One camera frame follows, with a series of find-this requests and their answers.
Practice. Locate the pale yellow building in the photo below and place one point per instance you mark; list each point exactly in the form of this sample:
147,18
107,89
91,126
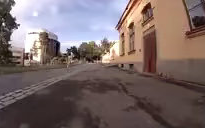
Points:
108,56

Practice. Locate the group of trees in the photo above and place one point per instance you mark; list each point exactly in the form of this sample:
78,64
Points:
88,51

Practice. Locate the dark patched asphalt pavement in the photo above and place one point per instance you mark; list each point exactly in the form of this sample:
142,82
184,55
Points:
100,100

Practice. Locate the white building with dark glass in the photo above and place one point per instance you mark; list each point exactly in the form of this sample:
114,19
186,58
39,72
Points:
32,43

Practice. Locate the yellow building with arched windows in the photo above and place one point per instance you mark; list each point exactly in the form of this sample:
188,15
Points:
170,36

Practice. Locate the low pale building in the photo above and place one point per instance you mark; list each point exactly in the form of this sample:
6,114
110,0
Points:
17,55

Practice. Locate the grey asphalt road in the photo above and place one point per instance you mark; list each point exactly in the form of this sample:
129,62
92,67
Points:
13,81

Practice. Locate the grass verge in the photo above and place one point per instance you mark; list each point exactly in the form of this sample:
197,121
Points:
10,69

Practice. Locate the pale cobblestone strip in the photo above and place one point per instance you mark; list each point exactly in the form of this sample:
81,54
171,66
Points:
10,97

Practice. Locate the large dark tree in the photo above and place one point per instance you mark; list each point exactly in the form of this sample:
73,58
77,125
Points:
1,30

